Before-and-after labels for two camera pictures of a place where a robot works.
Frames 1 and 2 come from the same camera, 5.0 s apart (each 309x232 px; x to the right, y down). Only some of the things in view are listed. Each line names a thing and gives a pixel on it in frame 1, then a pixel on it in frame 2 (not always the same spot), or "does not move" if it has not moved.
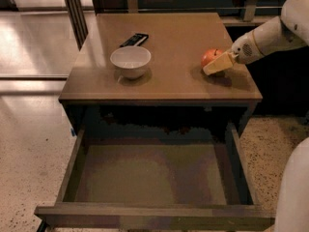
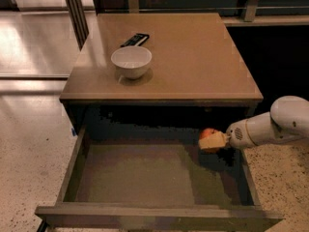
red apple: x=210 y=55 to x=206 y=132
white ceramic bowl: x=131 y=60 does not move
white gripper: x=243 y=49 to x=237 y=135
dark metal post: x=74 y=5 does not move
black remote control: x=135 y=40 does not move
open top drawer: x=157 y=177 does not move
